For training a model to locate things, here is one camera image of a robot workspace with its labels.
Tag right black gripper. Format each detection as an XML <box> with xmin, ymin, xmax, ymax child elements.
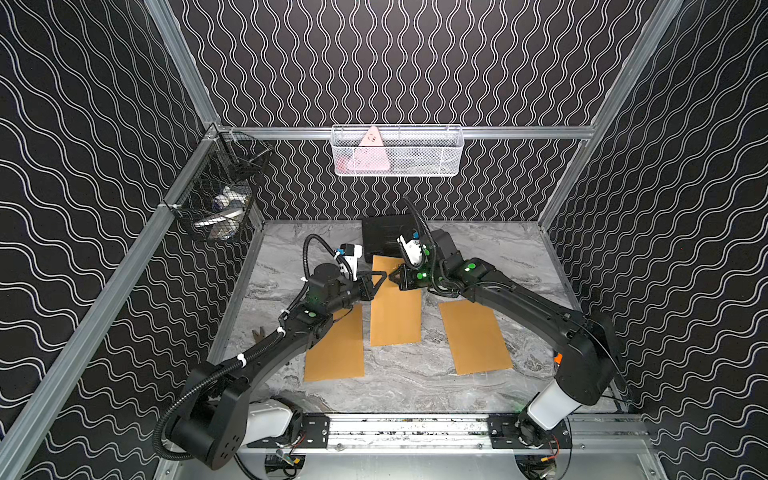
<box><xmin>385</xmin><ymin>260</ymin><xmax>446</xmax><ymax>292</ymax></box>

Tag pink triangular sheet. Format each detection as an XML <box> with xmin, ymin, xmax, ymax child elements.
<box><xmin>344</xmin><ymin>126</ymin><xmax>392</xmax><ymax>175</ymax></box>

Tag yellow handled pliers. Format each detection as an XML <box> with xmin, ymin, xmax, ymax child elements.
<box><xmin>252</xmin><ymin>327</ymin><xmax>269</xmax><ymax>344</ymax></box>

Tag black wire mesh basket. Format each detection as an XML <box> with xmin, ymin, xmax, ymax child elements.
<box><xmin>171</xmin><ymin>130</ymin><xmax>275</xmax><ymax>243</ymax></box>

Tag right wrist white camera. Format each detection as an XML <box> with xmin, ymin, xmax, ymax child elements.
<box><xmin>397</xmin><ymin>235</ymin><xmax>425</xmax><ymax>269</ymax></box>

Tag brown file bag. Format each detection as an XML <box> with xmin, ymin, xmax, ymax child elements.
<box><xmin>370</xmin><ymin>278</ymin><xmax>422</xmax><ymax>347</ymax></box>
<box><xmin>439</xmin><ymin>300</ymin><xmax>513</xmax><ymax>375</ymax></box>
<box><xmin>304</xmin><ymin>305</ymin><xmax>365</xmax><ymax>382</ymax></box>

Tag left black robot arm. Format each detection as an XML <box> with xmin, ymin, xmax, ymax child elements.
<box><xmin>151</xmin><ymin>234</ymin><xmax>388</xmax><ymax>470</ymax></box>

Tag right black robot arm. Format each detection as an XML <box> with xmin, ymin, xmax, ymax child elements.
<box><xmin>389</xmin><ymin>199</ymin><xmax>621</xmax><ymax>448</ymax></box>

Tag black plastic tool case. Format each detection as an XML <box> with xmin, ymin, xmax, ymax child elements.
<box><xmin>361</xmin><ymin>214</ymin><xmax>419</xmax><ymax>264</ymax></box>

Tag white wire mesh basket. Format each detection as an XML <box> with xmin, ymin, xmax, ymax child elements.
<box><xmin>330</xmin><ymin>124</ymin><xmax>465</xmax><ymax>177</ymax></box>

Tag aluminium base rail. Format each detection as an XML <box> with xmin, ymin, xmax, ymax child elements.
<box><xmin>167</xmin><ymin>411</ymin><xmax>652</xmax><ymax>454</ymax></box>

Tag silver object in black basket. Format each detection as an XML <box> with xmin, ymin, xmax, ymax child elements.
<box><xmin>193</xmin><ymin>186</ymin><xmax>251</xmax><ymax>241</ymax></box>

